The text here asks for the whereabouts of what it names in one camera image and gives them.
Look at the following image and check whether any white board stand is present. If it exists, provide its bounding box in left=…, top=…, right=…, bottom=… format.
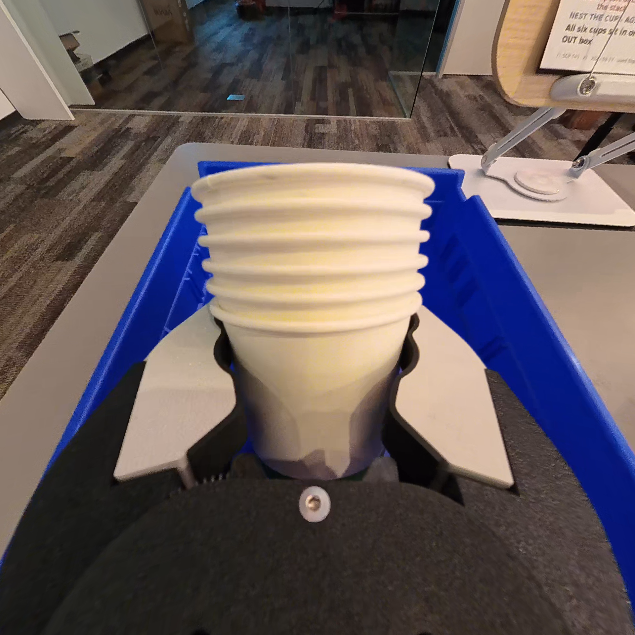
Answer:
left=449, top=75, right=635, bottom=227

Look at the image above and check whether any blue plastic bin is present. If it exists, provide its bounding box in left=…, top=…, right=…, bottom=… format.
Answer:
left=0, top=161, right=635, bottom=635

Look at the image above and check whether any stack of nested white cups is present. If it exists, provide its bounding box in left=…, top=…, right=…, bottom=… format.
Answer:
left=191, top=162, right=435, bottom=479

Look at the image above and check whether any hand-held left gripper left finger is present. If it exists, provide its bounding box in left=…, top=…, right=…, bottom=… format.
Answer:
left=112, top=303, right=249, bottom=489

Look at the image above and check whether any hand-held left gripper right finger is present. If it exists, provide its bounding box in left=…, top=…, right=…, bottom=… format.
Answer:
left=382, top=303, right=519, bottom=492

